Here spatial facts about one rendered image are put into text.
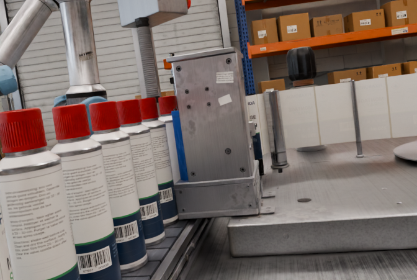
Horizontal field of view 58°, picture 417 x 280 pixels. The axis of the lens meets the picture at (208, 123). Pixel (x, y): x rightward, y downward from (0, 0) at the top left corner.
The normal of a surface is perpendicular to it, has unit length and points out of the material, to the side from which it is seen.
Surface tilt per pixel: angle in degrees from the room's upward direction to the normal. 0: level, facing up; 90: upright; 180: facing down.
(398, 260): 0
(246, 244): 90
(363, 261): 0
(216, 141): 90
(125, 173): 90
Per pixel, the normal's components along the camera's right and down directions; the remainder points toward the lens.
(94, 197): 0.71, -0.04
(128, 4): -0.71, 0.15
